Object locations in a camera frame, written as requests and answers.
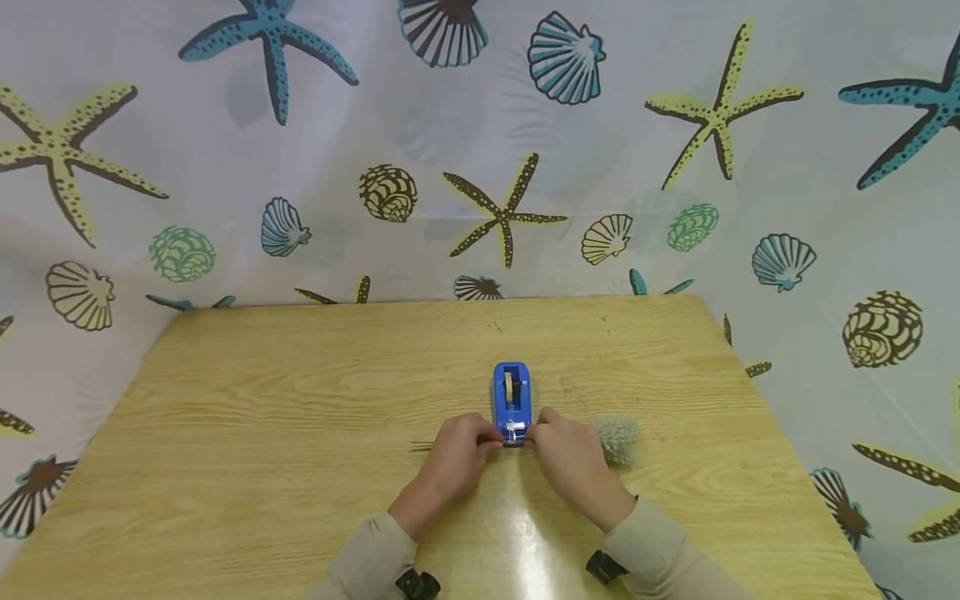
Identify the person's right hand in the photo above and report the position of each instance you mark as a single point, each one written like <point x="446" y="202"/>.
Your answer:
<point x="577" y="467"/>

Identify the person's left hand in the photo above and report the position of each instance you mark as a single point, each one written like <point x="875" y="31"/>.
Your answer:
<point x="450" y="467"/>

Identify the person's left index finger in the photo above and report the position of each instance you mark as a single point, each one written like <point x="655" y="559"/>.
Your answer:
<point x="484" y="427"/>

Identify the person's right index finger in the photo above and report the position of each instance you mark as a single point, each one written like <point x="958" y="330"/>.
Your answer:
<point x="549" y="418"/>

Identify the person's right thumb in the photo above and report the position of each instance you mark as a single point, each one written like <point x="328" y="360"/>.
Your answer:
<point x="537" y="445"/>

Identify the person's left thumb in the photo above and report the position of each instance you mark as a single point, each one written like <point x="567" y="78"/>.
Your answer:
<point x="492" y="450"/>

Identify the grey fluffy stem bundle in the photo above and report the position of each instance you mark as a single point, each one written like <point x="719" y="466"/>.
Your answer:
<point x="619" y="442"/>

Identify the person's right forearm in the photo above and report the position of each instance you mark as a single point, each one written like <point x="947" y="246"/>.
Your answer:
<point x="664" y="550"/>

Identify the person's left forearm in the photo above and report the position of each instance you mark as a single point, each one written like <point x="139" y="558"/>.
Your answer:
<point x="371" y="554"/>

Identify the blue tape dispenser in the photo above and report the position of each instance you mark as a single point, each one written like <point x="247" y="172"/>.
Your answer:
<point x="521" y="400"/>

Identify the tan tape roll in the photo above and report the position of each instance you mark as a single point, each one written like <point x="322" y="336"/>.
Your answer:
<point x="509" y="387"/>

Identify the black wrist band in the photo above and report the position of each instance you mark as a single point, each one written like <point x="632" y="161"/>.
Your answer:
<point x="604" y="566"/>
<point x="418" y="584"/>

